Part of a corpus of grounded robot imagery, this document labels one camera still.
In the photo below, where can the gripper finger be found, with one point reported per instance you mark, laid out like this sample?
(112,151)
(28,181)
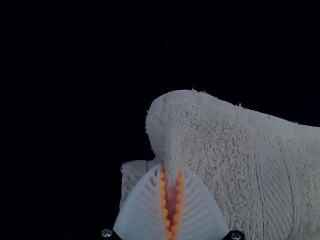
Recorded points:
(140,212)
(197,212)

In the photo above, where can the pale towel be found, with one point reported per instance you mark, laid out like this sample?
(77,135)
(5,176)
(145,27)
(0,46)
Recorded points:
(225,150)

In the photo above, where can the black mat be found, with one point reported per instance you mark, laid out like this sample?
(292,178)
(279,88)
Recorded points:
(75,87)

